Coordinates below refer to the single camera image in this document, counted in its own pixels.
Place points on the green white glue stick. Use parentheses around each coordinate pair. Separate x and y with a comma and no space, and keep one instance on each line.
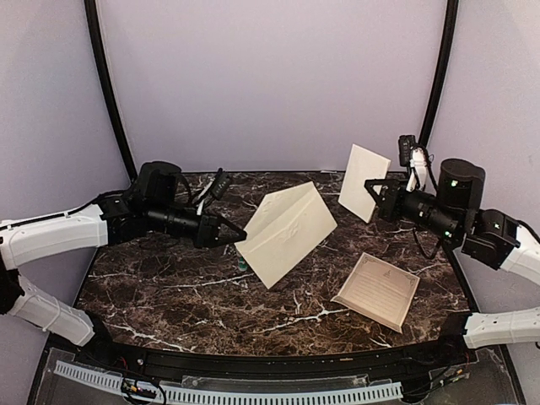
(242,264)

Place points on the black curved front rail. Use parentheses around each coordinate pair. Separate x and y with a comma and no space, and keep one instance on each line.
(408,362)

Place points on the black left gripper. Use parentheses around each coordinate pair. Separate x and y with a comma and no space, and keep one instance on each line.
(208,229)

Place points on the right black frame post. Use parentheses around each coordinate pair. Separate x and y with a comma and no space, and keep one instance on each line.
(442,63)

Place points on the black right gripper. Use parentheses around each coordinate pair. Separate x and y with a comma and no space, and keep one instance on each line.
(389,204)

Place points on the white slotted cable duct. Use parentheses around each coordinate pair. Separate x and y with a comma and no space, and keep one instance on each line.
(205,390)

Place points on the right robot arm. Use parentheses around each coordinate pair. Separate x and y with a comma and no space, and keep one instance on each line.
(488,236)

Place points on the cream paper envelope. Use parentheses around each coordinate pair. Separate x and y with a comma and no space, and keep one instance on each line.
(286,227)

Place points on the left black frame post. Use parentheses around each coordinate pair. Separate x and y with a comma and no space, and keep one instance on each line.
(106,85)

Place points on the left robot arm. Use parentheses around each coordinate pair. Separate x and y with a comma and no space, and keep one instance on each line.
(113,218)

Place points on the cream letter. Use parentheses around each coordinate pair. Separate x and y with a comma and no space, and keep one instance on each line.
(363,165)

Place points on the black frame post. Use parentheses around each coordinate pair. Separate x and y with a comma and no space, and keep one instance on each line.
(442,63)
(106,85)

